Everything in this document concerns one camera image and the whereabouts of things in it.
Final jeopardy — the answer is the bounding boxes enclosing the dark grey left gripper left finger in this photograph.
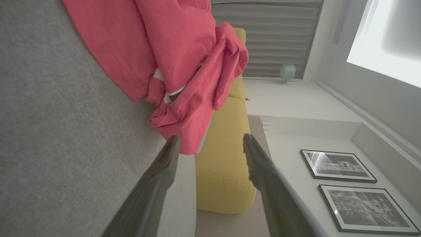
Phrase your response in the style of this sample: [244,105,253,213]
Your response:
[101,135,181,237]

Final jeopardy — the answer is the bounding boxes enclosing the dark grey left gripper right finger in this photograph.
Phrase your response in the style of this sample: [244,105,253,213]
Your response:
[243,133,322,237]

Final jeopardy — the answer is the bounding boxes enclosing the red jersey with striped trim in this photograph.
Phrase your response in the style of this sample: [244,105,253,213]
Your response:
[62,0,249,155]

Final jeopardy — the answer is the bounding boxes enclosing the yellow sofa back cushion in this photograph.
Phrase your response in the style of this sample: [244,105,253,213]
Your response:
[227,28,247,102]
[195,95,258,214]

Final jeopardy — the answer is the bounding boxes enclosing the black framed monochrome picture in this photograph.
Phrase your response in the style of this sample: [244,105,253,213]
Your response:
[300,149,378,184]
[318,184,421,236]

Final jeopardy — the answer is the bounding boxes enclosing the mint green floor lamp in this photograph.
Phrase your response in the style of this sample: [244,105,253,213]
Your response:
[281,64,296,83]

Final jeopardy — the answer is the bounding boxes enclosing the grey pleated curtain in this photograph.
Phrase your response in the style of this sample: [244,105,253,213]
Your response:
[210,0,324,79]

